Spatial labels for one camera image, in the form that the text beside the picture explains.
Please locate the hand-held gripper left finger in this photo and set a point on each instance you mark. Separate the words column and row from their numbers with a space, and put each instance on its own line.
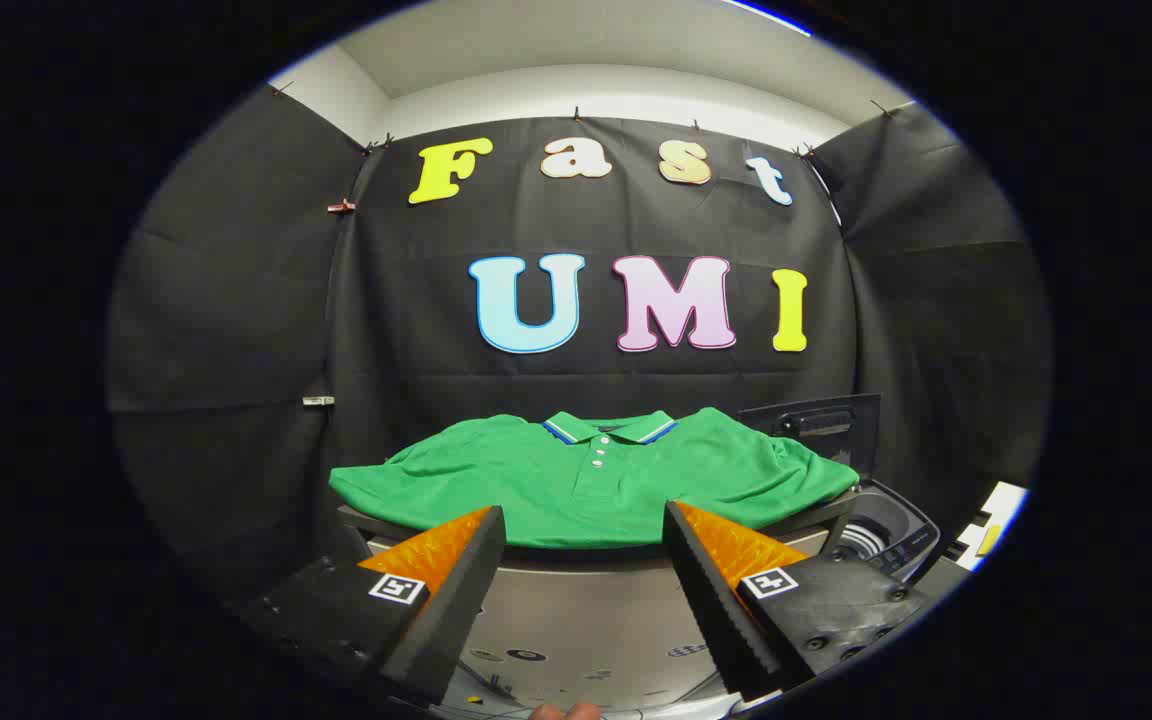
column 456, row 600

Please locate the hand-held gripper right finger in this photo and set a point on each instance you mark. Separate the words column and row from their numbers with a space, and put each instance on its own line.
column 721, row 610

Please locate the green polo shirt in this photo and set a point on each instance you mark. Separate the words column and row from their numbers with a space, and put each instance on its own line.
column 526, row 480

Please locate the grey washing machine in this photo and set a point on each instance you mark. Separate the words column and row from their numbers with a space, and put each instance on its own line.
column 891, row 530

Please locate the grey table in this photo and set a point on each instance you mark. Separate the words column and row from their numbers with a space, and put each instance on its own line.
column 586, row 558

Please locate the white card with yellow label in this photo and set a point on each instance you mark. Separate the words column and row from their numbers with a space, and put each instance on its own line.
column 1001, row 505

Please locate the black backdrop cloth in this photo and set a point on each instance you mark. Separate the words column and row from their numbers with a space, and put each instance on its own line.
column 386, row 300

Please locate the red clip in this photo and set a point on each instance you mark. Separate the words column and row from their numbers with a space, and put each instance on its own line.
column 341, row 207

